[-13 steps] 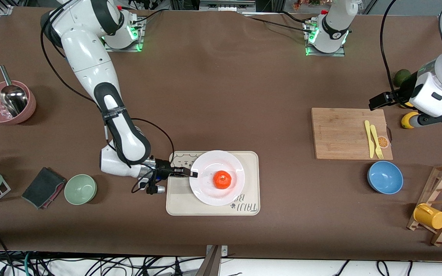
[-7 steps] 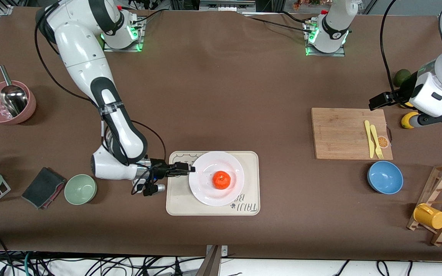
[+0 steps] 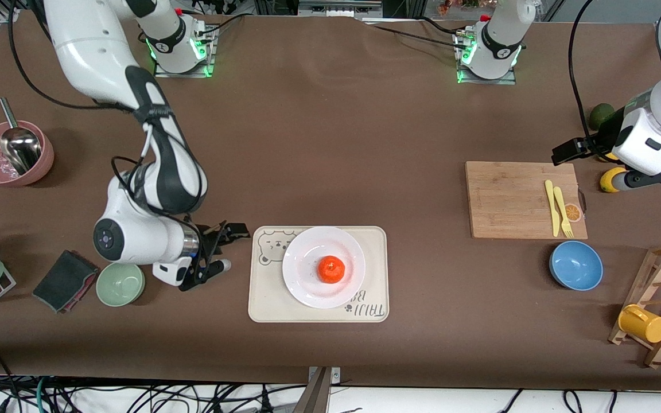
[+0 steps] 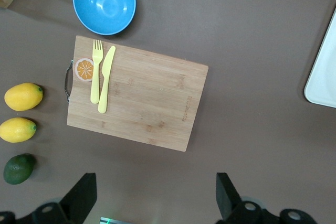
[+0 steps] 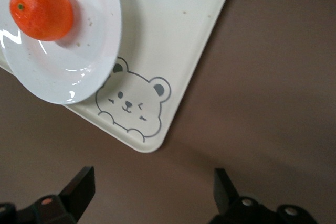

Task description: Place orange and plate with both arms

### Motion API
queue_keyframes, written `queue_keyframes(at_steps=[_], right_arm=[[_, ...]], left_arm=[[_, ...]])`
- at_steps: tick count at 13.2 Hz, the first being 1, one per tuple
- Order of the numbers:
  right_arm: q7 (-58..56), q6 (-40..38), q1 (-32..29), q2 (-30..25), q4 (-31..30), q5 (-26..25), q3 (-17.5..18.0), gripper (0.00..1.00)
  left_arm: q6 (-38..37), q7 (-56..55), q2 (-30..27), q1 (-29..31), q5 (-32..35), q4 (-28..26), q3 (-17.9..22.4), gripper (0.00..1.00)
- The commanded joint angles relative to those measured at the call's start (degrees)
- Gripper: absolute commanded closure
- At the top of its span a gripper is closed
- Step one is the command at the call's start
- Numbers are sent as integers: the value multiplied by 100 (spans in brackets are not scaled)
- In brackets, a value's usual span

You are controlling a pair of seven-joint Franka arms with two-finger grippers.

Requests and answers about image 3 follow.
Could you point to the white round plate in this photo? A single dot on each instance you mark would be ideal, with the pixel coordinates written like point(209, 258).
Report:
point(307, 281)

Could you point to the orange fruit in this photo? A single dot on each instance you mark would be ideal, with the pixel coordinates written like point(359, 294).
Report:
point(331, 269)

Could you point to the dark grey folded cloth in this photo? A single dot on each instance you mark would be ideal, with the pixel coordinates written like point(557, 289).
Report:
point(63, 278)

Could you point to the yellow plastic knife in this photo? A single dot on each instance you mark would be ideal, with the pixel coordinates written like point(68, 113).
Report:
point(552, 206)

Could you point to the metal scoop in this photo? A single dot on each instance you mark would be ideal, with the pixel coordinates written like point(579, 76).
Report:
point(20, 149)

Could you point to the blue bowl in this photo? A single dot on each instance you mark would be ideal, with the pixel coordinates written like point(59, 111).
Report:
point(576, 267)

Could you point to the yellow plastic fork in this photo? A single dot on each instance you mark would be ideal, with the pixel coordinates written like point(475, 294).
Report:
point(563, 215)

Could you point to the wooden cutting board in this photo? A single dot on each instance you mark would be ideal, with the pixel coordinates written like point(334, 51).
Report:
point(508, 198)

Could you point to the grey metal stand pole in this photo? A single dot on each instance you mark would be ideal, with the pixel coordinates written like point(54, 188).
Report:
point(316, 398)

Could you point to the cream tray with bear print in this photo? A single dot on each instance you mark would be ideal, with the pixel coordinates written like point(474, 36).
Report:
point(264, 292)

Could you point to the yellow mug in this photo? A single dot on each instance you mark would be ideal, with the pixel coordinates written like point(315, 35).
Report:
point(643, 325)

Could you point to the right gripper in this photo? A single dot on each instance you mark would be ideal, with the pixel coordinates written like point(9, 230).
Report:
point(211, 238)

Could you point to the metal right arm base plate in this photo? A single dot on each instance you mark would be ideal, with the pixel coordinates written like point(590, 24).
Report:
point(184, 74)

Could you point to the yellow lemon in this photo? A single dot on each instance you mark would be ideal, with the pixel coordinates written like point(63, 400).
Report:
point(611, 156)
point(611, 180)

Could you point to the green bowl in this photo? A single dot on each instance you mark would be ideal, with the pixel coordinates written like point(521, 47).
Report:
point(120, 284)

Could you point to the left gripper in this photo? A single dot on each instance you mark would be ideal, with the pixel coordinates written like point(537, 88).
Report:
point(604, 142)

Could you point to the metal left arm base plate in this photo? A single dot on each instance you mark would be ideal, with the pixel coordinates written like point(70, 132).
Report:
point(485, 82)

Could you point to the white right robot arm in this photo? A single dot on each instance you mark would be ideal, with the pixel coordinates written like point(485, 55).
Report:
point(135, 229)

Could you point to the green lime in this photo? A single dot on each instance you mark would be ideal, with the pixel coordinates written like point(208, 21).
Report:
point(600, 116)

